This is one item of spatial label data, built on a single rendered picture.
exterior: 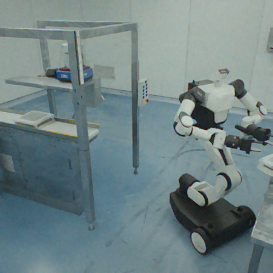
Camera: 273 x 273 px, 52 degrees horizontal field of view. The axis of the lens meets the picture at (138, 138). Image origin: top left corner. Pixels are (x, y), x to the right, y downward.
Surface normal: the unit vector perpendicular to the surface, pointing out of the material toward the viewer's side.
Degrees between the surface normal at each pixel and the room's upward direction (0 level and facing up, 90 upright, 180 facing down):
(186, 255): 0
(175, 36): 90
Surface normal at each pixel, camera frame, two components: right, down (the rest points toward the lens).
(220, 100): 0.53, 0.37
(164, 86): -0.47, 0.38
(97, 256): 0.00, -0.90
